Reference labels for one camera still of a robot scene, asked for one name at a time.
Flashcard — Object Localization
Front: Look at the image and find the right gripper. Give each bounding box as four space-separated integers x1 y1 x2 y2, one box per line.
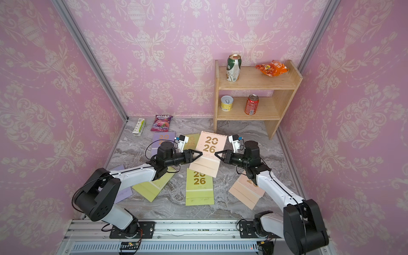
216 150 251 170

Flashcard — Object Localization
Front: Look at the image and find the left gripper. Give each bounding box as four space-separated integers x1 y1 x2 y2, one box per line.
165 149 204 168

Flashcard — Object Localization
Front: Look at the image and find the green calendar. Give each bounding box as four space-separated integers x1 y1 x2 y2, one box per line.
186 169 215 206
184 133 200 150
132 167 175 202

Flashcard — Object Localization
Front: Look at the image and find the pink calendar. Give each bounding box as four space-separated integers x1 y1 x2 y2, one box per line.
229 175 265 210
189 131 227 178

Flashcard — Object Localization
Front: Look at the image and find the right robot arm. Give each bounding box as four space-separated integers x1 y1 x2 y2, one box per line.
215 141 329 255

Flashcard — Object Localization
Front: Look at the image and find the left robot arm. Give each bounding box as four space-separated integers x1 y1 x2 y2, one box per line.
72 141 203 238

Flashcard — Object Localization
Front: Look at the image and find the purple calendar at back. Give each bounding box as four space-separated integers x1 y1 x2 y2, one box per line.
151 131 176 156

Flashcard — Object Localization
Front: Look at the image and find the purple calendar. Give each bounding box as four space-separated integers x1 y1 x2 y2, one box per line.
110 165 133 204
151 131 176 156

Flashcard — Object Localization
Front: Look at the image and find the purple candy bag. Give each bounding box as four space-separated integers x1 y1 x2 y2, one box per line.
150 115 172 132

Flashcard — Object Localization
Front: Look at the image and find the yellow tin can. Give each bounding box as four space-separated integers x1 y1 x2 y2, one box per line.
221 95 234 112

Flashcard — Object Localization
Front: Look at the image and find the green white gum box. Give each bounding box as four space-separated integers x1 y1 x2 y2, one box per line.
132 118 146 136

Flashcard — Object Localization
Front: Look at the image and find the red soda can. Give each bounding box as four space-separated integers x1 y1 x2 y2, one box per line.
244 94 259 115

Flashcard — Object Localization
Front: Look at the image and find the wooden shelf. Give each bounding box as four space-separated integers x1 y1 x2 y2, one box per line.
212 59 303 141

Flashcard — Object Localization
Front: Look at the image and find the purple calendar front left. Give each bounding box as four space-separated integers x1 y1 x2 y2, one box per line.
110 165 133 204

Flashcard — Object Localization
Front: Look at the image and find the green drink can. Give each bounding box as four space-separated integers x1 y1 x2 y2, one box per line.
226 54 242 82

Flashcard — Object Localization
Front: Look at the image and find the orange snack bag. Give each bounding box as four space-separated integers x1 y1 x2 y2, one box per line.
256 60 289 77

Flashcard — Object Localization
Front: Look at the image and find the small circuit board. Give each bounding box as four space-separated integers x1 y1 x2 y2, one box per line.
120 242 140 251

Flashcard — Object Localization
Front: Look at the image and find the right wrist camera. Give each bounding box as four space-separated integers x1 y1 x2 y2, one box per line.
228 135 244 153

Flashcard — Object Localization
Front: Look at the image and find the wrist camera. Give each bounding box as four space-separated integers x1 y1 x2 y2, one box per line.
228 135 244 153
174 135 189 153

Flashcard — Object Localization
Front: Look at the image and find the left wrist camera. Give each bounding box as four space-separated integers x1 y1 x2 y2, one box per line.
174 135 189 153

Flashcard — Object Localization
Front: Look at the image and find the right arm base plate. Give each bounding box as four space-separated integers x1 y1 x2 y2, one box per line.
236 219 280 240

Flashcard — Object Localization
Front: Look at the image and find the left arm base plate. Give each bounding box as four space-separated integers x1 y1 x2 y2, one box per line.
109 221 156 239

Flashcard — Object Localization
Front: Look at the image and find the aluminium front rail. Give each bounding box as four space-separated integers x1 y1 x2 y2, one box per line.
57 219 292 255

